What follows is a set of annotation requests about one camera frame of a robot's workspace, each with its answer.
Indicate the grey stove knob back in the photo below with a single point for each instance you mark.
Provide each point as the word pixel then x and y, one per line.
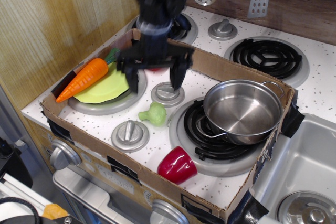
pixel 223 30

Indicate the stainless steel pot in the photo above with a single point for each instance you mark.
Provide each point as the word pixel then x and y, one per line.
pixel 242 112

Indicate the grey stove knob front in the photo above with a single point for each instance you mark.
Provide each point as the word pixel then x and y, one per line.
pixel 130 136

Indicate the red toy strawberry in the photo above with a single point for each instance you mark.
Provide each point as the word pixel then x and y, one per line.
pixel 157 69

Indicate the metal sink drain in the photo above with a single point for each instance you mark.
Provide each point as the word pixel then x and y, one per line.
pixel 306 207

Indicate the grey stove knob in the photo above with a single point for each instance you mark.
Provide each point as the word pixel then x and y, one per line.
pixel 130 136
pixel 165 94
pixel 223 30

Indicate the grey oven knob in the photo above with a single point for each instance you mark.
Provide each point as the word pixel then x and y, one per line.
pixel 63 155
pixel 163 212

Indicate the grey toy sink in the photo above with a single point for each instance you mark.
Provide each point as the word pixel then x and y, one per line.
pixel 305 162

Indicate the green toy broccoli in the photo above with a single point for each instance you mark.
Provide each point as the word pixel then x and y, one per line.
pixel 156 114

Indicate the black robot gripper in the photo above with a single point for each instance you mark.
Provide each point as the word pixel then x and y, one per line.
pixel 155 51

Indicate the black burner front right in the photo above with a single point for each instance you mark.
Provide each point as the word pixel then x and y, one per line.
pixel 212 155

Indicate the light green plate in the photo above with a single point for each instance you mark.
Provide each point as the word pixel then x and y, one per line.
pixel 109 87

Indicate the grey oven door handle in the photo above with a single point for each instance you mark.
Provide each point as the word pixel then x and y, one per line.
pixel 95 201

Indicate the grey stove knob centre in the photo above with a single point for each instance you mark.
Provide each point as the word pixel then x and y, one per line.
pixel 165 94

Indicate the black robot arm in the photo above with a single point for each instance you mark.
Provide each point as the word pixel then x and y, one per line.
pixel 156 17

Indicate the grey oven knob left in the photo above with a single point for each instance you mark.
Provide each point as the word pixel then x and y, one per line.
pixel 63 155

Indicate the yellow tape piece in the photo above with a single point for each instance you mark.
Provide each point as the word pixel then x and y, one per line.
pixel 54 211

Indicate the grey oven knob right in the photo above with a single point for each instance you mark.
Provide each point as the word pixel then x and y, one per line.
pixel 163 212

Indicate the red toy bell pepper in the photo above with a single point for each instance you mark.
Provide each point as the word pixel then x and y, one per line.
pixel 177 166

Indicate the orange toy carrot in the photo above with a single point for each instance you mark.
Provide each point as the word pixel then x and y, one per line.
pixel 95 70

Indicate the cardboard fence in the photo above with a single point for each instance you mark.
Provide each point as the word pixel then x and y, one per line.
pixel 140 168

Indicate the hanging metal slotted spatula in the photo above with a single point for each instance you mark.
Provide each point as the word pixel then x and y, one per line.
pixel 257 9

